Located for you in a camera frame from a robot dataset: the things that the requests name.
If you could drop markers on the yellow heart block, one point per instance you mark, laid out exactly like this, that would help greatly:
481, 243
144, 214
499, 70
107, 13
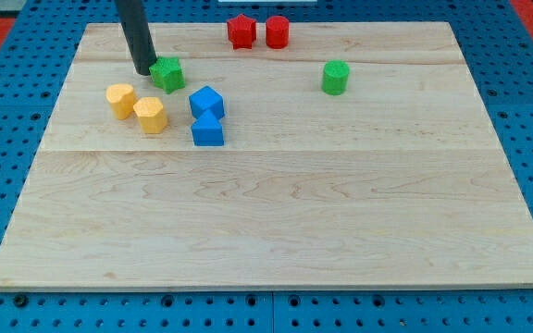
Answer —
121, 98

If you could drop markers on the yellow hexagon block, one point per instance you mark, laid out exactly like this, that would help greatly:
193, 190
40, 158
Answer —
151, 115

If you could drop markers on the red cylinder block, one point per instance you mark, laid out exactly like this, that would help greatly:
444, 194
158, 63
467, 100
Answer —
277, 32

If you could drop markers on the green cylinder block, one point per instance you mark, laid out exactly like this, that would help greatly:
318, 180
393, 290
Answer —
335, 77

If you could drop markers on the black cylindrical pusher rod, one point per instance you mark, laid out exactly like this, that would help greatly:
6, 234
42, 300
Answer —
136, 30

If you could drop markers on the green star block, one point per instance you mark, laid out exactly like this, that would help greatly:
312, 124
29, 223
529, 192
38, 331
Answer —
167, 74

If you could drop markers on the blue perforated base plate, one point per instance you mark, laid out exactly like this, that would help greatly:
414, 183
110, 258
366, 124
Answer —
38, 40

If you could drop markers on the light wooden board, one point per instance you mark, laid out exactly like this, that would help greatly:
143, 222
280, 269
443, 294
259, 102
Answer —
399, 183

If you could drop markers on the blue triangle block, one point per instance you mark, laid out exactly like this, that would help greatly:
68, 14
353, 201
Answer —
207, 130

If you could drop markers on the red star block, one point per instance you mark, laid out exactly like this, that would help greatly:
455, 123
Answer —
241, 31

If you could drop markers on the blue cube block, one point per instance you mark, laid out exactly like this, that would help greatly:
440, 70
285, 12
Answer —
207, 99

